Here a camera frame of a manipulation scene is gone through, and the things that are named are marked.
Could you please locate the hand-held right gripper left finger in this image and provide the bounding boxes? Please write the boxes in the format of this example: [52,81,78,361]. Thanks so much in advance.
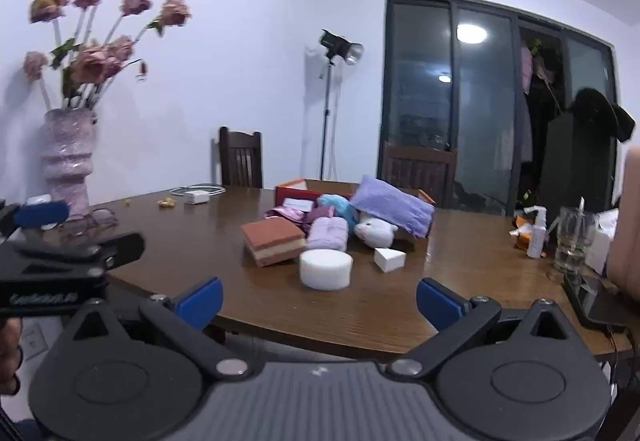
[60,277,253,382]

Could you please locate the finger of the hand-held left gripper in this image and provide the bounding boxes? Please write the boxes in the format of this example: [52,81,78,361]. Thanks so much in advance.
[97,232,147,273]
[0,201,71,238]

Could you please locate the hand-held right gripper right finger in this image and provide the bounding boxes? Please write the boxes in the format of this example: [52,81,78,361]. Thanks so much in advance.
[387,277,583,380]

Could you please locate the white wedge sponge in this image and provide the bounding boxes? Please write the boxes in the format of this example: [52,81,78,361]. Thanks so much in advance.
[374,247,409,275]

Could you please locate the brown layered sponge block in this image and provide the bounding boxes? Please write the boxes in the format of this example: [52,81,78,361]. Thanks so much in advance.
[241,217,307,268]

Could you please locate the white and yellow plush toy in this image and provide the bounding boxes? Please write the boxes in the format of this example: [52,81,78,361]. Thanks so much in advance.
[354,215,400,250]

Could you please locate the large lilac towel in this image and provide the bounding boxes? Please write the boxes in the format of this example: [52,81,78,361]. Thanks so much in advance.
[348,174,436,240]

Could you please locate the round white sponge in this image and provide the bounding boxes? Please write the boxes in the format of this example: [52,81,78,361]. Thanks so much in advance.
[299,249,354,292]

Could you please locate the pink cloth pouch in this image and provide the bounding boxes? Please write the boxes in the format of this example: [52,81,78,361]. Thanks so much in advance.
[265,205,314,228]

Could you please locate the small lavender towel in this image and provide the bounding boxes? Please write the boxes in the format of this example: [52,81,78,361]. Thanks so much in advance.
[306,217,350,252]

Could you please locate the blue plush toy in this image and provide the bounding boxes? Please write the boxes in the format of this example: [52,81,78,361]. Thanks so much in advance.
[317,194,359,228]

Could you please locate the red and orange cardboard box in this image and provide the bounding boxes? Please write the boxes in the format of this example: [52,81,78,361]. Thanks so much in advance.
[275,178,436,253]

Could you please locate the person's left hand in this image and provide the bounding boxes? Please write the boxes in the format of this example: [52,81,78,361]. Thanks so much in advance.
[0,318,24,395]

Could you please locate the eyeglasses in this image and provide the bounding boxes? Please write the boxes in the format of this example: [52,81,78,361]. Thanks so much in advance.
[60,207,120,238]

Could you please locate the pink ribbed vase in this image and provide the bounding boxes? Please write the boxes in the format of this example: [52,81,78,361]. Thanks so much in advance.
[40,108,99,222]

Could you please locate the white spray bottle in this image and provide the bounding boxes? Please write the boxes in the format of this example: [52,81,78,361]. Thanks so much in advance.
[524,204,549,259]

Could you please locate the dark wooden chair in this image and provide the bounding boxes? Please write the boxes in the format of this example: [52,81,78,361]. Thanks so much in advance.
[218,126,264,189]
[381,141,459,210]

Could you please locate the clear drinking glass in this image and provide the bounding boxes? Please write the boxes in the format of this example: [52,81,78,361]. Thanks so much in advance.
[552,196,599,273]

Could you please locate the black smartphone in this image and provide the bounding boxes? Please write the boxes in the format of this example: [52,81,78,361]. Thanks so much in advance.
[562,273,629,330]

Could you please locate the dried pink roses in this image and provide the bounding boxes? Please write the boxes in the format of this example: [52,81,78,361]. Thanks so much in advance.
[22,0,193,112]

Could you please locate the white tissue box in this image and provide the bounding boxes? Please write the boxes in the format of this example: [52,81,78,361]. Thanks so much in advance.
[585,210,621,275]

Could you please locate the sliding glass door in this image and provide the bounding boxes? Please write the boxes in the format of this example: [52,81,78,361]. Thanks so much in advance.
[384,0,619,217]

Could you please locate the black monitor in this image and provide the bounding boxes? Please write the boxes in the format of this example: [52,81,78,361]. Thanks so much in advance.
[537,108,619,218]

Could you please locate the hanging clothes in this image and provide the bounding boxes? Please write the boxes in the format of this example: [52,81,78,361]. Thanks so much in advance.
[520,38,567,163]

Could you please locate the black garment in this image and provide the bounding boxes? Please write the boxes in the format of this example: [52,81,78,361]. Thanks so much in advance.
[570,88,637,142]

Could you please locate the studio light on stand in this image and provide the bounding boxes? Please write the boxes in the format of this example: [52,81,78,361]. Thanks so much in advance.
[317,28,365,182]

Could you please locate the white wall socket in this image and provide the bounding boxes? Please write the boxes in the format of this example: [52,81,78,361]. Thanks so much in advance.
[22,323,49,362]

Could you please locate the white cable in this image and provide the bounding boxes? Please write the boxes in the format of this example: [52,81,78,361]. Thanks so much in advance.
[168,184,227,197]

